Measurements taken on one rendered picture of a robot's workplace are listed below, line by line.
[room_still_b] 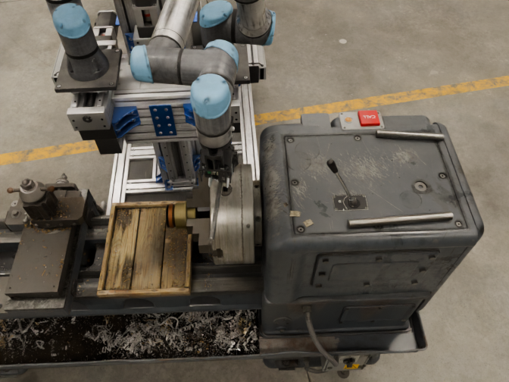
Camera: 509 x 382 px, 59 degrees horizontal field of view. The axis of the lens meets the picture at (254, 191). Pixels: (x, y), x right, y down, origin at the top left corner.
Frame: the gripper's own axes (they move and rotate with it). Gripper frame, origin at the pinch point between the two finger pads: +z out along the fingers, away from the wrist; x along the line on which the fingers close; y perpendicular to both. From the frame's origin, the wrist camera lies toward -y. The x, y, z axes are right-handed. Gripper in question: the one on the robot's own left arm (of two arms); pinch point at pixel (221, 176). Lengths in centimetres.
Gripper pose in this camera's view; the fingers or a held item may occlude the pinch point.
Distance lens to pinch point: 117.6
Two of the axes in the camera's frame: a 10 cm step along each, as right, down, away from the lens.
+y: -0.7, 8.7, -5.0
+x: 10.0, 0.6, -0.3
